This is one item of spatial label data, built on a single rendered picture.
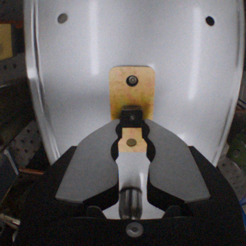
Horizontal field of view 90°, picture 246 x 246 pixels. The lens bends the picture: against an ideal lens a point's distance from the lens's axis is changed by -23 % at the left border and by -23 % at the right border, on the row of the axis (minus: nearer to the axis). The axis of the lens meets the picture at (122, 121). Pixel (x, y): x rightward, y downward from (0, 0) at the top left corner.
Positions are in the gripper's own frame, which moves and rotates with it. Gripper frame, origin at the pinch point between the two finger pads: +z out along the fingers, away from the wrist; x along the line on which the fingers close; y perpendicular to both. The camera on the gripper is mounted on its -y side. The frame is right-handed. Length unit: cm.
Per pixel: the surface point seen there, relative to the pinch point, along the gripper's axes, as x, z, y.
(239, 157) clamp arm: 14.3, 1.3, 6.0
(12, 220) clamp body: -18.1, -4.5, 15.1
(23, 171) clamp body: -21.7, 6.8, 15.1
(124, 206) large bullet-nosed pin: -0.7, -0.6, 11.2
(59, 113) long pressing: -7.2, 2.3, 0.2
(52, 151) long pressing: -9.1, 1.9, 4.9
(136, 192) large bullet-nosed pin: 0.8, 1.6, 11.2
